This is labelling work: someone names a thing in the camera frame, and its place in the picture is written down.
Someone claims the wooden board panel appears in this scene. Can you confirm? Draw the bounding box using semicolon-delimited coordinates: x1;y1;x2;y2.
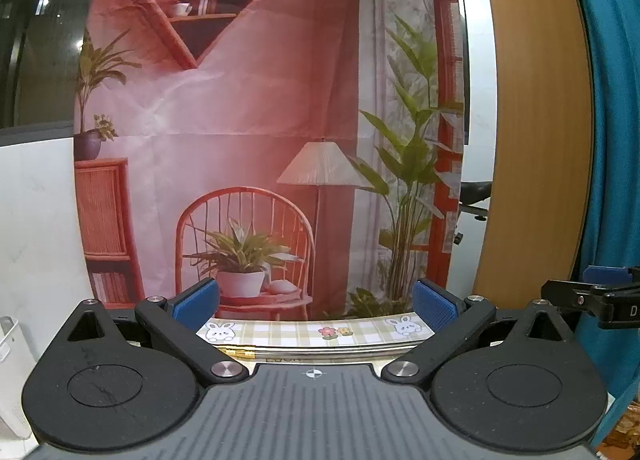
474;0;592;308

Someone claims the black office chair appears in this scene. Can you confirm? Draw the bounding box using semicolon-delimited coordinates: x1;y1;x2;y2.
458;181;492;221

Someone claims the white plastic basket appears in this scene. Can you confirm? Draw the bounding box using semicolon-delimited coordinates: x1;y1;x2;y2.
0;316;36;440

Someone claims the printed room backdrop cloth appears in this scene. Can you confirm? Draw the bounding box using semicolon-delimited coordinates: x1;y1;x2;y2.
74;0;465;320

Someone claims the teal curtain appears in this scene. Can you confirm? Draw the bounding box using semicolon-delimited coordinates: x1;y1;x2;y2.
560;0;640;448

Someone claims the silver sword with gold handle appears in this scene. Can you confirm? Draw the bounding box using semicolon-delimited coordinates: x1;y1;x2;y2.
217;339;423;364

